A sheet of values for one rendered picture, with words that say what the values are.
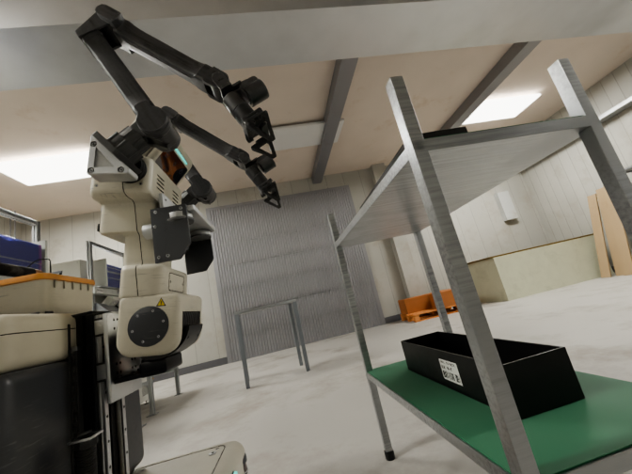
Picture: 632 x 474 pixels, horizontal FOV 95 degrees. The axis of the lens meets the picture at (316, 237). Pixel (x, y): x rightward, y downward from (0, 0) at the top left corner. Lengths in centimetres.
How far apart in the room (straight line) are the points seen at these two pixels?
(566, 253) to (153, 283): 691
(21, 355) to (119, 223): 38
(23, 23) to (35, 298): 203
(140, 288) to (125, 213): 24
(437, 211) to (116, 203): 90
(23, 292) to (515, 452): 115
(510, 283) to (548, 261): 93
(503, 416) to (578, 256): 679
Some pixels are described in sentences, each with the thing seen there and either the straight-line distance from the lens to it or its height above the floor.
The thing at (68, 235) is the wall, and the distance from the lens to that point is 742.
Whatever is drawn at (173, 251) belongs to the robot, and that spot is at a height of 91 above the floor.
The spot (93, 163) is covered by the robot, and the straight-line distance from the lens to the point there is 94.
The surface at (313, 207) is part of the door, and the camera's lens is 632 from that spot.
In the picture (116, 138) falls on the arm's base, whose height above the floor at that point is 120.
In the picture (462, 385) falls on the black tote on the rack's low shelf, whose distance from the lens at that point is 99.
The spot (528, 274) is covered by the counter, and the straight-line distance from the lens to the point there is 651.
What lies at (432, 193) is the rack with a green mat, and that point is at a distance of 59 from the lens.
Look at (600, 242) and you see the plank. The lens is 745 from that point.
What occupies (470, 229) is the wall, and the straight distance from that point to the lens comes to 752.
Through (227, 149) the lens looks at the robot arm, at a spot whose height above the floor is 140.
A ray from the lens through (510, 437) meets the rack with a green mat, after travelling 63.
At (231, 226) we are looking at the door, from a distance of 624.
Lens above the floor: 68
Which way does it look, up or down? 13 degrees up
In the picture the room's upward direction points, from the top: 13 degrees counter-clockwise
